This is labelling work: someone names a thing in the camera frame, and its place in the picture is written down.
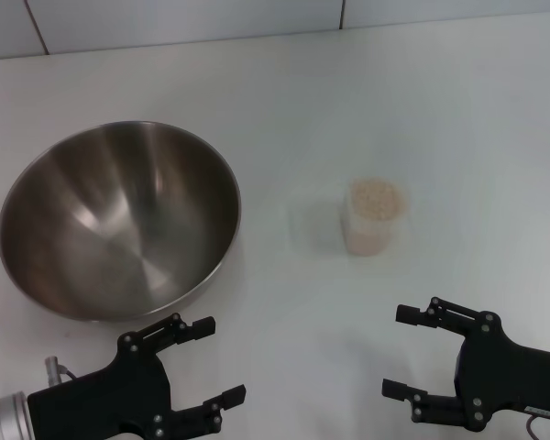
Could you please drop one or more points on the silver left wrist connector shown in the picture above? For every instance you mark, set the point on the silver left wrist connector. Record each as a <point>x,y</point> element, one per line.
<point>53,369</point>

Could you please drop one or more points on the clear plastic cup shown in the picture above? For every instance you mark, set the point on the clear plastic cup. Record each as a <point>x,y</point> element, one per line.
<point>354,229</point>

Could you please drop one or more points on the stainless steel mixing bowl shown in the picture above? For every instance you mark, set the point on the stainless steel mixing bowl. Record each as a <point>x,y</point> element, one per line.
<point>119,220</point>

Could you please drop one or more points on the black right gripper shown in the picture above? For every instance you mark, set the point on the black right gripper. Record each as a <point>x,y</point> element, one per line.
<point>509,376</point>

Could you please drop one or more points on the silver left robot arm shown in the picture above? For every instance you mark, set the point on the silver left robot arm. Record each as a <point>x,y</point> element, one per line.
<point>4,419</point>

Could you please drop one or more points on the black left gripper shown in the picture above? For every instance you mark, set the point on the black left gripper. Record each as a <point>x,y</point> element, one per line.
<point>96,403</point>

